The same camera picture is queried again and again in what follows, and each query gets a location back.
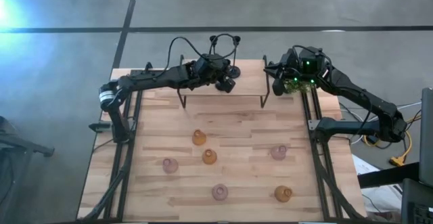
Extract wooden shelf with black legs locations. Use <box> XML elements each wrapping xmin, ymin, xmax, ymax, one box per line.
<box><xmin>177</xmin><ymin>53</ymin><xmax>271</xmax><ymax>110</ymax></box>

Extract black aluminium table frame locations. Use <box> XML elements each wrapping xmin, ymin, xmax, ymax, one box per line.
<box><xmin>76</xmin><ymin>61</ymin><xmax>368</xmax><ymax>224</ymax></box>

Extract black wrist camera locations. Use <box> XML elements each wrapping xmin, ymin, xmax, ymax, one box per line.
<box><xmin>196</xmin><ymin>53</ymin><xmax>224</xmax><ymax>70</ymax></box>
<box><xmin>299</xmin><ymin>47</ymin><xmax>326</xmax><ymax>74</ymax></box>

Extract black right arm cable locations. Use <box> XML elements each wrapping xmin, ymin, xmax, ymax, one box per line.
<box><xmin>292</xmin><ymin>43</ymin><xmax>335</xmax><ymax>80</ymax></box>

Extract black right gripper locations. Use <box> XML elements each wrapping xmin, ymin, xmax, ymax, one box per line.
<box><xmin>264</xmin><ymin>47</ymin><xmax>301</xmax><ymax>97</ymax></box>

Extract black side stand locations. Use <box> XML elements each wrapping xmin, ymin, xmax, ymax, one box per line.
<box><xmin>0</xmin><ymin>114</ymin><xmax>55</xmax><ymax>158</ymax></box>

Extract black equipment case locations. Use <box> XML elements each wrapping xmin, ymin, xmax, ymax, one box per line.
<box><xmin>401</xmin><ymin>178</ymin><xmax>433</xmax><ymax>224</ymax></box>

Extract black desk bar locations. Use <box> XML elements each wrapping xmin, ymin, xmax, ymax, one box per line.
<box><xmin>357</xmin><ymin>162</ymin><xmax>421</xmax><ymax>189</ymax></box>

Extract white papers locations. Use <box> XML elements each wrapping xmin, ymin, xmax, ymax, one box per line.
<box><xmin>351</xmin><ymin>153</ymin><xmax>404</xmax><ymax>218</ymax></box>

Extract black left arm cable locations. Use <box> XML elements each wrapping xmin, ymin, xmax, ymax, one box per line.
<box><xmin>158</xmin><ymin>32</ymin><xmax>240</xmax><ymax>80</ymax></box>

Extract potted green plant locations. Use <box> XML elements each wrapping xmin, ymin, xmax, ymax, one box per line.
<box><xmin>283</xmin><ymin>78</ymin><xmax>317</xmax><ymax>95</ymax></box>

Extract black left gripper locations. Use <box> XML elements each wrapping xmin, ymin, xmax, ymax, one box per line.
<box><xmin>199</xmin><ymin>58</ymin><xmax>237</xmax><ymax>94</ymax></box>

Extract pink ribbed glass candle holder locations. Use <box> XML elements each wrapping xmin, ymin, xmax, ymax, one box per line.
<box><xmin>162</xmin><ymin>158</ymin><xmax>179</xmax><ymax>175</ymax></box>
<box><xmin>270</xmin><ymin>144</ymin><xmax>288</xmax><ymax>161</ymax></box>
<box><xmin>211</xmin><ymin>183</ymin><xmax>229</xmax><ymax>202</ymax></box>

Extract grey monitor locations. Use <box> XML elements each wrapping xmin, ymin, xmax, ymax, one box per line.
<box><xmin>419</xmin><ymin>87</ymin><xmax>433</xmax><ymax>188</ymax></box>

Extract amber ribbed glass candle holder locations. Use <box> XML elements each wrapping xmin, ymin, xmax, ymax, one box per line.
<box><xmin>274</xmin><ymin>185</ymin><xmax>294</xmax><ymax>204</ymax></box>
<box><xmin>202</xmin><ymin>148</ymin><xmax>219</xmax><ymax>166</ymax></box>
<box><xmin>191</xmin><ymin>129</ymin><xmax>208</xmax><ymax>147</ymax></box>

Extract white cable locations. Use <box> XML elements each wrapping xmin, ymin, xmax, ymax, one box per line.
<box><xmin>350</xmin><ymin>101</ymin><xmax>424</xmax><ymax>146</ymax></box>

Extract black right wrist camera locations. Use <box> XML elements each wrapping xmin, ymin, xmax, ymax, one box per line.
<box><xmin>299</xmin><ymin>47</ymin><xmax>326</xmax><ymax>74</ymax></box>

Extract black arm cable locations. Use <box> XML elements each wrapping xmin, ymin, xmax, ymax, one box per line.
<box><xmin>158</xmin><ymin>32</ymin><xmax>240</xmax><ymax>80</ymax></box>
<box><xmin>292</xmin><ymin>43</ymin><xmax>335</xmax><ymax>80</ymax></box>

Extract yellow extension cable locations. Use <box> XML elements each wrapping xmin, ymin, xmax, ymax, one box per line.
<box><xmin>363</xmin><ymin>115</ymin><xmax>414</xmax><ymax>168</ymax></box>

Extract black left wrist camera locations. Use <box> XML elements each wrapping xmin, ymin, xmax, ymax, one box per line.
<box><xmin>196</xmin><ymin>53</ymin><xmax>224</xmax><ymax>70</ymax></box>

